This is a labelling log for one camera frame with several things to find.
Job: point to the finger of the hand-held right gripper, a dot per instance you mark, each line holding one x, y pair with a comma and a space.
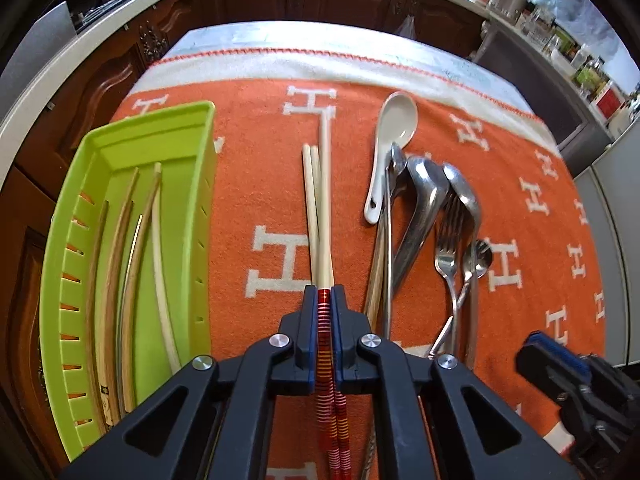
550, 347

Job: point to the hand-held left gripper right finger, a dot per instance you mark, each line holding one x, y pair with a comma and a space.
342, 345

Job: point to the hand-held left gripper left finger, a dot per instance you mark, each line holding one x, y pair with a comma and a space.
307, 345

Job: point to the metal chopstick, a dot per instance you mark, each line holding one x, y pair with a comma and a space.
369, 460

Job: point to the metal fork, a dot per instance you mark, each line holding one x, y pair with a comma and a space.
446, 262

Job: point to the light bamboo chopstick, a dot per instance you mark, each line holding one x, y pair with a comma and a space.
309, 210

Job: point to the brown wooden chopstick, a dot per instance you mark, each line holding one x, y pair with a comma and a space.
127, 310
88, 320
161, 290
106, 310

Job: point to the long metal spoon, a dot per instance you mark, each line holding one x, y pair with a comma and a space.
465, 190

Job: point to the green plastic utensil tray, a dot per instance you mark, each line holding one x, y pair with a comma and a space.
185, 185

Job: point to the white ceramic spoon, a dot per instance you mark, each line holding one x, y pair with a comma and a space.
397, 115

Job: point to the silver refrigerator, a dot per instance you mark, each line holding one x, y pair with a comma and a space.
612, 240

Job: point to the orange patterned blanket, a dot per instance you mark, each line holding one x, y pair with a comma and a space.
260, 170

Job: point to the red tin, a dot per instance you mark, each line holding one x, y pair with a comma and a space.
608, 101

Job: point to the stainless steel cabinet appliance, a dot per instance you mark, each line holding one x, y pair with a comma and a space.
530, 90

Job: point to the green label bottle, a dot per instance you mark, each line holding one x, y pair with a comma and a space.
590, 72

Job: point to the glass jars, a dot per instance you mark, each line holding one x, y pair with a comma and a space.
540, 27

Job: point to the hanging plastic bag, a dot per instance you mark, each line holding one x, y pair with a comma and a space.
406, 27

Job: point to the gas stove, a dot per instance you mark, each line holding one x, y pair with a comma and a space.
115, 7

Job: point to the stainless steel splash guard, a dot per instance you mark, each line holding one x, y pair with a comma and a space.
35, 55

